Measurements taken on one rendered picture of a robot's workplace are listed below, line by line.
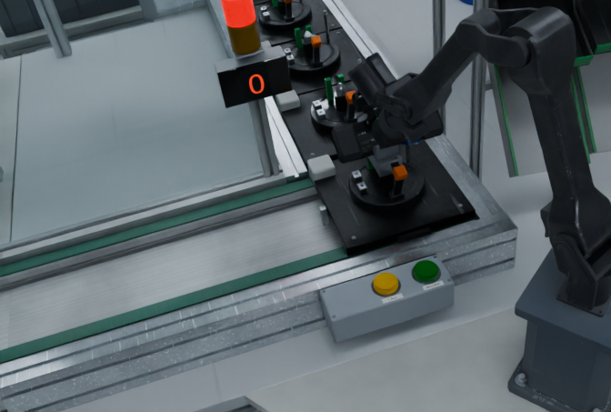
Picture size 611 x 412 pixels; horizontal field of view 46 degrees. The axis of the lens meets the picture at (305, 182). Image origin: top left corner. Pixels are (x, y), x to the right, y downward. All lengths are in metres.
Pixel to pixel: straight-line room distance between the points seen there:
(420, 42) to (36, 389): 1.29
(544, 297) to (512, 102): 0.43
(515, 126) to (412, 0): 0.94
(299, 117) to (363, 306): 0.53
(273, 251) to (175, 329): 0.25
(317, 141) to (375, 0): 0.84
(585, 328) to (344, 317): 0.36
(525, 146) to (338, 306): 0.45
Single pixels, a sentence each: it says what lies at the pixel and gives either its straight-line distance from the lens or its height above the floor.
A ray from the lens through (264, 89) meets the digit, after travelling 1.24.
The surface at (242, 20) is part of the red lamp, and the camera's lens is 1.18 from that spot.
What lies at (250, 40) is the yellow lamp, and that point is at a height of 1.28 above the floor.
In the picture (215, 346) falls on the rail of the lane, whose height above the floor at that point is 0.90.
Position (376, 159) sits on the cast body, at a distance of 1.26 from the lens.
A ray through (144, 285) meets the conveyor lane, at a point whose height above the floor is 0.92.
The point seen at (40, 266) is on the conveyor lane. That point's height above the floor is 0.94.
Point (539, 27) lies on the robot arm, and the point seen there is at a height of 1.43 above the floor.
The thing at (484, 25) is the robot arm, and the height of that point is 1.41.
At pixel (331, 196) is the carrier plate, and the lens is 1.32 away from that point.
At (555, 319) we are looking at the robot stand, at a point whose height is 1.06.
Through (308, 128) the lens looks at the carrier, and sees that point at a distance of 1.50.
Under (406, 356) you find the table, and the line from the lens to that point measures 1.21.
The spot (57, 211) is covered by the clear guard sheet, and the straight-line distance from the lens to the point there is 1.41.
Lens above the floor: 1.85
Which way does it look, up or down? 40 degrees down
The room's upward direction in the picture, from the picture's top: 10 degrees counter-clockwise
